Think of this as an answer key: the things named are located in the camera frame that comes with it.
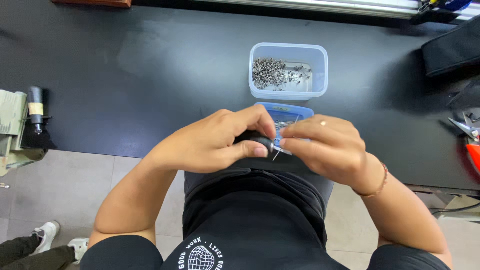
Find person's right hand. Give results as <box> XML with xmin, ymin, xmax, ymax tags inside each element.
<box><xmin>279</xmin><ymin>114</ymin><xmax>380</xmax><ymax>186</ymax></box>

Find person's left hand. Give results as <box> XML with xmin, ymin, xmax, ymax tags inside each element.
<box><xmin>155</xmin><ymin>105</ymin><xmax>278</xmax><ymax>174</ymax></box>

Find small black cylindrical part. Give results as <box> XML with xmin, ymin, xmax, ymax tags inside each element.
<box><xmin>234</xmin><ymin>130</ymin><xmax>275</xmax><ymax>152</ymax></box>

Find bundle of pins on lid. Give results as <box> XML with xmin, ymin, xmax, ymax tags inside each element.
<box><xmin>275</xmin><ymin>115</ymin><xmax>301</xmax><ymax>132</ymax></box>

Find blue plastic lid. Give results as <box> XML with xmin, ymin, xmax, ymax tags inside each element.
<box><xmin>254</xmin><ymin>101</ymin><xmax>315</xmax><ymax>148</ymax></box>

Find clear plastic container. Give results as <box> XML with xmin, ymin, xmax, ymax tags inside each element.
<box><xmin>248</xmin><ymin>42</ymin><xmax>329</xmax><ymax>101</ymax></box>

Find pile of metal pins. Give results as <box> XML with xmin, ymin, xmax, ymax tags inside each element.
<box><xmin>252</xmin><ymin>56</ymin><xmax>313</xmax><ymax>91</ymax></box>

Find person's black t-shirt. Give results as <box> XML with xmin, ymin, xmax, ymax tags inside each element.
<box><xmin>79</xmin><ymin>167</ymin><xmax>452</xmax><ymax>270</ymax></box>

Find black fabric bag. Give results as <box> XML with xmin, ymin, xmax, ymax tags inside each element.
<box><xmin>421</xmin><ymin>14</ymin><xmax>480</xmax><ymax>78</ymax></box>

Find brown wooden block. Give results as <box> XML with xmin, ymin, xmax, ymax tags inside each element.
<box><xmin>51</xmin><ymin>0</ymin><xmax>133</xmax><ymax>9</ymax></box>

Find white sneaker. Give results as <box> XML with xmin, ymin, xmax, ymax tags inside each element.
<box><xmin>67</xmin><ymin>237</ymin><xmax>91</xmax><ymax>265</ymax></box>
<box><xmin>29</xmin><ymin>220</ymin><xmax>61</xmax><ymax>256</ymax></box>

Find black rotary hand tool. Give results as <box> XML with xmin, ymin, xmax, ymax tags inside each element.
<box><xmin>23</xmin><ymin>86</ymin><xmax>52</xmax><ymax>135</ymax></box>

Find green machine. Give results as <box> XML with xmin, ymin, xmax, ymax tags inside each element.
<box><xmin>0</xmin><ymin>89</ymin><xmax>57</xmax><ymax>177</ymax></box>

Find beaded wrist bracelet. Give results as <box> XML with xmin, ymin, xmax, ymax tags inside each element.
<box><xmin>352</xmin><ymin>161</ymin><xmax>389</xmax><ymax>198</ymax></box>

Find aluminium rail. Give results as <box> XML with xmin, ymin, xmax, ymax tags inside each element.
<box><xmin>195</xmin><ymin>0</ymin><xmax>480</xmax><ymax>20</ymax></box>

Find red handled pliers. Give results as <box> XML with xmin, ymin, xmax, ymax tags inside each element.
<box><xmin>448</xmin><ymin>112</ymin><xmax>480</xmax><ymax>175</ymax></box>

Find black cable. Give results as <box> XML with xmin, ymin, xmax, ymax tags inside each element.
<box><xmin>429</xmin><ymin>202</ymin><xmax>480</xmax><ymax>216</ymax></box>

